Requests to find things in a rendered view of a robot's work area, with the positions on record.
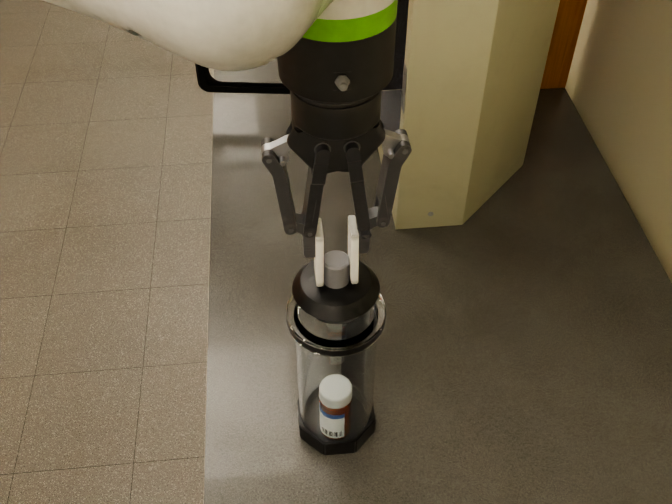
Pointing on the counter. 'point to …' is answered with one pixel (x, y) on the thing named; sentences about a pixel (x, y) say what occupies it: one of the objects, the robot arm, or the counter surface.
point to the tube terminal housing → (467, 102)
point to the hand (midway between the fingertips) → (336, 252)
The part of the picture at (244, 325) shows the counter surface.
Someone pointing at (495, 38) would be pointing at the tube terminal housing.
